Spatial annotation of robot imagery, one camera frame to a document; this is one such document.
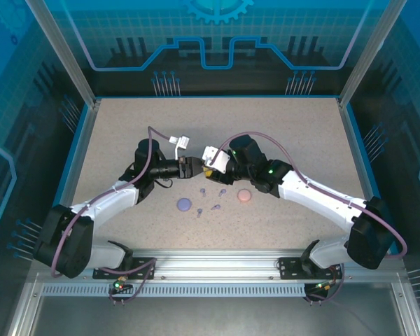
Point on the purple round charging case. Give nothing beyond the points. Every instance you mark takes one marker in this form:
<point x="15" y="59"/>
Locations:
<point x="184" y="204"/>

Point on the pink round charging case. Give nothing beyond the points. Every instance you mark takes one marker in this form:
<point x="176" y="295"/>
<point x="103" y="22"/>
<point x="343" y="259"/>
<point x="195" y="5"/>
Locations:
<point x="244" y="195"/>

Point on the right arm base wiring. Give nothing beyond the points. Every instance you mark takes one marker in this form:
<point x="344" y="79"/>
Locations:
<point x="340" y="285"/>

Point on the left arm base wiring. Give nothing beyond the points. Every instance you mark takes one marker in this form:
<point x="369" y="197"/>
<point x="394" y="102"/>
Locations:
<point x="140" y="271"/>

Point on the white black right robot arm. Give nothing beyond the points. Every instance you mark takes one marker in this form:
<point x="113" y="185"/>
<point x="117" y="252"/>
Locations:
<point x="318" y="196"/>

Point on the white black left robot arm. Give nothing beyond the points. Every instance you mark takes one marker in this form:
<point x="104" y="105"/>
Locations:
<point x="105" y="203"/>

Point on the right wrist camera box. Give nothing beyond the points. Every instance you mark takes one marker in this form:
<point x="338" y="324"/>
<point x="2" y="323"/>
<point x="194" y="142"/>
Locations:
<point x="222" y="161"/>

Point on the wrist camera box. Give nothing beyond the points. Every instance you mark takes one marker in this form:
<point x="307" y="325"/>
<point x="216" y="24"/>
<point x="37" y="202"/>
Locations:
<point x="222" y="161"/>
<point x="183" y="141"/>

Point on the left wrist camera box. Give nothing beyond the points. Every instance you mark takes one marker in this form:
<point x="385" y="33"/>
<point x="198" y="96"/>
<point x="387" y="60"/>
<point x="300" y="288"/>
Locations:
<point x="183" y="141"/>

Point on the aluminium side frame rail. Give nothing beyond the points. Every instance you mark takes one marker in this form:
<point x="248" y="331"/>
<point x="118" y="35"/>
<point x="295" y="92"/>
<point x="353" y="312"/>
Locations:
<point x="80" y="150"/>
<point x="354" y="150"/>

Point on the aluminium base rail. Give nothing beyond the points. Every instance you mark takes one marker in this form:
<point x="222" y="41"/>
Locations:
<point x="217" y="266"/>

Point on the aluminium frame post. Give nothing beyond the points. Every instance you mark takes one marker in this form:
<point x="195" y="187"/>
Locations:
<point x="67" y="56"/>
<point x="368" y="56"/>

